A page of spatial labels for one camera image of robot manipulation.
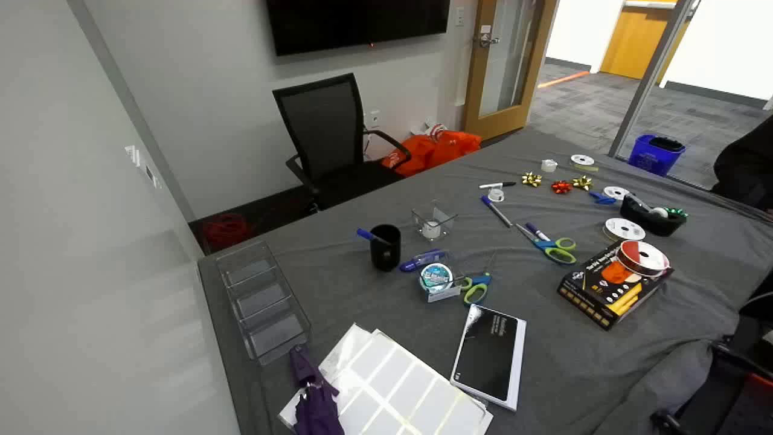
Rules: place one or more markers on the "black padded chair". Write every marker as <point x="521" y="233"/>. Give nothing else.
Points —
<point x="746" y="161"/>

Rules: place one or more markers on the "clear plastic organizer tray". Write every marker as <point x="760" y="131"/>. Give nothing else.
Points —
<point x="262" y="304"/>

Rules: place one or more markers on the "metal partition post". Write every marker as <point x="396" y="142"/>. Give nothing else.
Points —
<point x="654" y="73"/>

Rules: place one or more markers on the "black tape dispenser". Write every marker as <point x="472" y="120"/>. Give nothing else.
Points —
<point x="649" y="219"/>

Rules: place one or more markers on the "red fidget spinner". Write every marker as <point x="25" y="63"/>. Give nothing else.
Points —
<point x="561" y="188"/>

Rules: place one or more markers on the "black mug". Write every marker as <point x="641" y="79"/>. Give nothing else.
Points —
<point x="386" y="253"/>

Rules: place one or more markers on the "small white round cap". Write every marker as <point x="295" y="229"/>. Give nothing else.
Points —
<point x="496" y="195"/>

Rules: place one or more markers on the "wooden glass panel door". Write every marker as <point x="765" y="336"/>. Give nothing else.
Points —
<point x="474" y="98"/>

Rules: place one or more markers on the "small white tape roll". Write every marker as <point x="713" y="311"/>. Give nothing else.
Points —
<point x="550" y="166"/>

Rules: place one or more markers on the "orange bag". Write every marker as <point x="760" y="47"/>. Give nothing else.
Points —
<point x="437" y="150"/>

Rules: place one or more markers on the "white marker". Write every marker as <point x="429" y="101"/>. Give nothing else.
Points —
<point x="496" y="185"/>

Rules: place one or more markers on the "black mesh office chair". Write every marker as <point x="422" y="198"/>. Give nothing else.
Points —
<point x="322" y="121"/>

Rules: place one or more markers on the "white label sheets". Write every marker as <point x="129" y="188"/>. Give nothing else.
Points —
<point x="402" y="394"/>

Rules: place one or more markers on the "small blue object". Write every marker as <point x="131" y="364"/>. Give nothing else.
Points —
<point x="600" y="198"/>

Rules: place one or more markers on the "black chair with red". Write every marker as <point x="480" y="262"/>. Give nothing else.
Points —
<point x="725" y="388"/>

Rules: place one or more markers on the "black orange cardboard box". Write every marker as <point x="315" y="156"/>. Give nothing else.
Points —
<point x="606" y="293"/>

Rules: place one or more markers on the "black wall television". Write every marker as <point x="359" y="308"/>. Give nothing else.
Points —
<point x="353" y="24"/>

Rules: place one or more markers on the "white wall switch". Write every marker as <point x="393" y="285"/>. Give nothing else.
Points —
<point x="134" y="156"/>

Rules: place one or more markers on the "clear square plastic box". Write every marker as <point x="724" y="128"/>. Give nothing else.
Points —
<point x="445" y="295"/>

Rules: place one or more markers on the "blue recycling bin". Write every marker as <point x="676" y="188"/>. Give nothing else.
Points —
<point x="655" y="156"/>

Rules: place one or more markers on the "white flat spool disc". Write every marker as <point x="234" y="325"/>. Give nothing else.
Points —
<point x="625" y="229"/>

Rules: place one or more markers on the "blue green scissors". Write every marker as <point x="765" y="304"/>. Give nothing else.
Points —
<point x="557" y="250"/>
<point x="474" y="289"/>

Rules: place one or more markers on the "red floor object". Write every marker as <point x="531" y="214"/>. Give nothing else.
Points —
<point x="225" y="231"/>

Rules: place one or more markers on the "yellow green fidget spinner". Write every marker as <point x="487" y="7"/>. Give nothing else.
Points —
<point x="584" y="183"/>

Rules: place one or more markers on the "white tablet with black screen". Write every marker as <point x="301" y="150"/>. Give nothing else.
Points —
<point x="490" y="354"/>

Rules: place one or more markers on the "small clear acrylic holder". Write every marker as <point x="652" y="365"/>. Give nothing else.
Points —
<point x="433" y="229"/>

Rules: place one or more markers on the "Ice Breakers mints tin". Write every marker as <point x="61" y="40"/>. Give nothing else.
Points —
<point x="437" y="276"/>

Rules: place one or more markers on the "yellow wooden hallway door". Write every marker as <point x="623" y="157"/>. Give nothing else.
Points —
<point x="636" y="40"/>

